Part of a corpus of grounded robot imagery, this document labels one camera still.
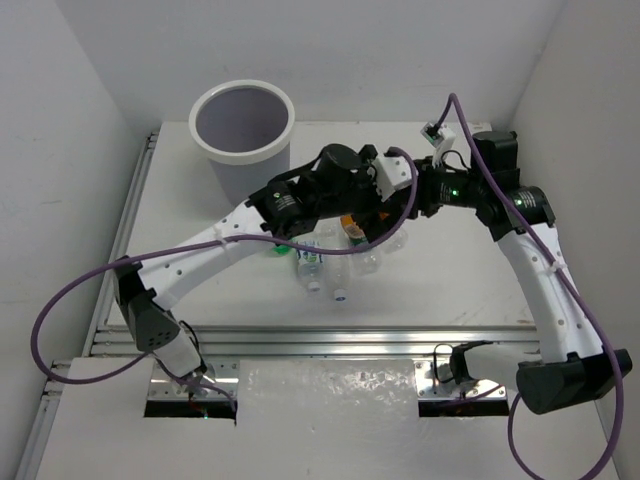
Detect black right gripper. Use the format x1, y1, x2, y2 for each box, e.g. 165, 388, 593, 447
393, 154, 485, 218

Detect aluminium left side rail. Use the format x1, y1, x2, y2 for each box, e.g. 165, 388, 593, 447
82, 129, 159, 357

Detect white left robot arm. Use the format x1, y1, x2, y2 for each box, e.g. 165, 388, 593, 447
114, 144, 418, 379

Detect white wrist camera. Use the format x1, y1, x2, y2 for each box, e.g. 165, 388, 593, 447
371, 148, 415, 202
420, 123, 456, 167

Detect grey bin with white rim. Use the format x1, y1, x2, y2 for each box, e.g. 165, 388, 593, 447
188, 79, 295, 205

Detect green plastic bottle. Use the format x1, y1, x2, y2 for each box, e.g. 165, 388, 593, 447
270, 241, 294, 256

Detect clear bottle dark green label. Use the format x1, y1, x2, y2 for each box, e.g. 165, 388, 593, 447
351, 228, 409, 276

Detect clear unlabelled bottle blue cap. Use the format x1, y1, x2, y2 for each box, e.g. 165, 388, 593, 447
325, 224, 351, 302

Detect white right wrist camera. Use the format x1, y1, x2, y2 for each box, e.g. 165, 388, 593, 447
420, 123, 456, 167

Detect orange juice bottle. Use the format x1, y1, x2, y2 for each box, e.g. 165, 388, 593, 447
340, 212, 389, 245

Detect clear bottle green white label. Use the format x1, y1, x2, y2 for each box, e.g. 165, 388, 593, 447
296, 249, 324, 292

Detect aluminium front rail frame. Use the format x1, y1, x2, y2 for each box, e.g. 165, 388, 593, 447
39, 324, 596, 416

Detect white front cover panel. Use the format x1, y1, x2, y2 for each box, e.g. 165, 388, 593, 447
237, 359, 417, 425

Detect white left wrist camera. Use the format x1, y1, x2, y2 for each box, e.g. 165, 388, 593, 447
371, 148, 415, 202

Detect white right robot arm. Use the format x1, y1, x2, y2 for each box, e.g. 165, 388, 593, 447
416, 126, 632, 414

